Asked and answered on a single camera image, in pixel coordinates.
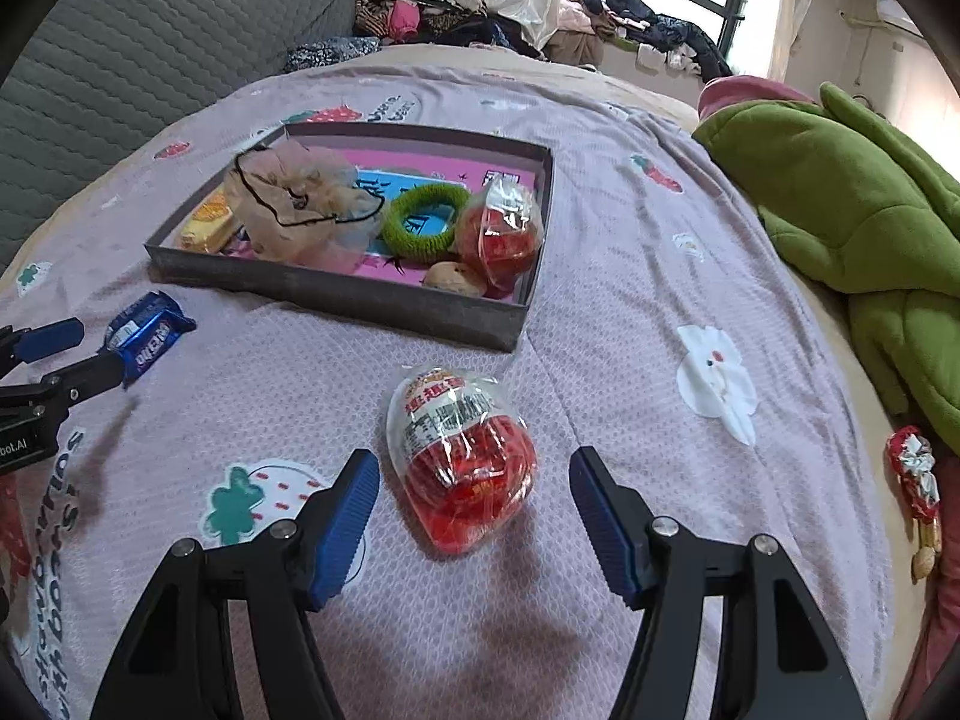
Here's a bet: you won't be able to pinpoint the blue oreo packet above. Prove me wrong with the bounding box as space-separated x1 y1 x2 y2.
101 291 197 387

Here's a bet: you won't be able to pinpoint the red surprise egg large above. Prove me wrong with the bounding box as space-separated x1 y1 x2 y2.
386 366 537 556

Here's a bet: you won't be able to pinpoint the clothes pile by headboard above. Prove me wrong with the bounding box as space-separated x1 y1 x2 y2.
353 0 544 59

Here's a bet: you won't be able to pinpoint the pink strawberry bed sheet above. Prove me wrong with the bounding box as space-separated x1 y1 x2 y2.
2 68 893 718

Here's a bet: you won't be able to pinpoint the red surprise egg small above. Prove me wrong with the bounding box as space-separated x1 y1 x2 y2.
454 174 545 296

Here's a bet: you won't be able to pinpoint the grey quilted headboard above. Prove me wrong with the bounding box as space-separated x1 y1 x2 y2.
2 0 355 262

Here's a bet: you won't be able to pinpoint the pink pillow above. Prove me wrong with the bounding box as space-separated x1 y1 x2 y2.
698 75 814 121

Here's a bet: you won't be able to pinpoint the person's hand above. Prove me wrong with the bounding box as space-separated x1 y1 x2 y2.
0 475 32 590

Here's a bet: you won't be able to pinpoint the yellow cake snack packet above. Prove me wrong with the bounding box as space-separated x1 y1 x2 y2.
178 187 241 254

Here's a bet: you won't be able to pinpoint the blue patterned cloth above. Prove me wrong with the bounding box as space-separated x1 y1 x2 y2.
283 36 381 73

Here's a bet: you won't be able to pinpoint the grey shallow box tray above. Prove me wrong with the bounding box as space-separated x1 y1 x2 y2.
146 122 553 351

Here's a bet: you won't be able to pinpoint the white air conditioner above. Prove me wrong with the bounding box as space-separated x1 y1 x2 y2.
875 0 923 39

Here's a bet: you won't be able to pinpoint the red silver candy wrapper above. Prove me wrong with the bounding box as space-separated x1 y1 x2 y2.
885 426 944 583

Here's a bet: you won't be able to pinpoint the brown walnut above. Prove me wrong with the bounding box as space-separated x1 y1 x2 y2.
421 260 488 298

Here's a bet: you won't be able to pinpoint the green fleece blanket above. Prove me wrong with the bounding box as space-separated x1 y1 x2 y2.
693 83 958 447

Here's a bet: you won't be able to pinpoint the beige mesh hair scrunchie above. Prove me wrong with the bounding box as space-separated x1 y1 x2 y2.
223 138 386 273

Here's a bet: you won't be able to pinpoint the dark clothes on windowsill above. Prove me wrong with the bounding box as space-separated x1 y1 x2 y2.
568 0 734 83

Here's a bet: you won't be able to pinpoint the green fuzzy hair tie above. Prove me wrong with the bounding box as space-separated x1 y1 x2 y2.
379 180 475 265

